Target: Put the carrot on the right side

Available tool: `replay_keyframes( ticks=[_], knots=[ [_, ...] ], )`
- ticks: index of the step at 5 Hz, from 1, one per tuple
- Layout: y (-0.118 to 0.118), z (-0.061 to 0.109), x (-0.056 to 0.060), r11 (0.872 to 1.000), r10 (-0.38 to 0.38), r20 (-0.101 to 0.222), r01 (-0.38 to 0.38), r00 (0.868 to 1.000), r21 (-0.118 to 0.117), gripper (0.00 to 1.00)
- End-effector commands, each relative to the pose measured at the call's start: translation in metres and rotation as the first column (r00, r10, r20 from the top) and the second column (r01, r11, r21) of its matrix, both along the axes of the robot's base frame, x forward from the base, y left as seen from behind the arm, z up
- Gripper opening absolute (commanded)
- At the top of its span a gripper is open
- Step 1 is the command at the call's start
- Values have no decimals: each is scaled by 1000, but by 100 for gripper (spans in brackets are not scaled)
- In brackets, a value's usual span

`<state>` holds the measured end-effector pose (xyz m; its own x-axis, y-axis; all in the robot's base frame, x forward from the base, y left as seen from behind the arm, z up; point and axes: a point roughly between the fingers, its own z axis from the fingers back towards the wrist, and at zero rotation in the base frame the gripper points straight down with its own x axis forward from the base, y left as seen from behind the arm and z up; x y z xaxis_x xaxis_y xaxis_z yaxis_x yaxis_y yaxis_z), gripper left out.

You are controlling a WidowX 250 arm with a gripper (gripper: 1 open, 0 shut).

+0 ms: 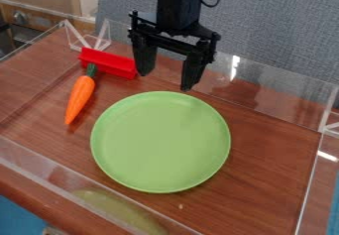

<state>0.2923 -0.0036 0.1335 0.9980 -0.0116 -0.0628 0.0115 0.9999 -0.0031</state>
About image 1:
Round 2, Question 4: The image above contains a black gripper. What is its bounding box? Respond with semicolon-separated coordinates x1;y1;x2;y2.
129;10;222;91

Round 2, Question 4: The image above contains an orange toy carrot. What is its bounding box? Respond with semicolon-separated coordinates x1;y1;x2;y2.
66;63;97;125

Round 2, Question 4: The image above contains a green round plate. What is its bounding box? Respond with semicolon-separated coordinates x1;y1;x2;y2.
90;91;231;193

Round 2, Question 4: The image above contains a red plastic block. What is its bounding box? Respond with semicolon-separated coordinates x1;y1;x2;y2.
79;48;137;79

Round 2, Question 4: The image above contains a wooden shelf unit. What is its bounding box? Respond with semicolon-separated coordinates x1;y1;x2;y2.
0;0;95;61

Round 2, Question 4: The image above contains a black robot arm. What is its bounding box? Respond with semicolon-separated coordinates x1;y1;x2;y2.
129;0;222;91

